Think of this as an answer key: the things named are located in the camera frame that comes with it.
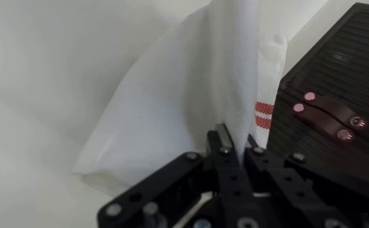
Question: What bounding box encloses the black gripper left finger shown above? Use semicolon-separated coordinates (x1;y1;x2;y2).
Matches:
96;122;262;228

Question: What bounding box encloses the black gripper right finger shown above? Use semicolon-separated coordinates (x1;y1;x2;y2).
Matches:
243;132;369;228

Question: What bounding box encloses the white towel with red stripes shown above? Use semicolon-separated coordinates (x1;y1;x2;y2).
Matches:
72;0;289;198

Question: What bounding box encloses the white storage cabinet unit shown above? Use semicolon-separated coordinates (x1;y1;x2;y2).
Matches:
265;1;369;187

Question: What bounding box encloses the brown leather door handle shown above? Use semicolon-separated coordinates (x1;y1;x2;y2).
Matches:
303;91;368;130
292;101;356;143

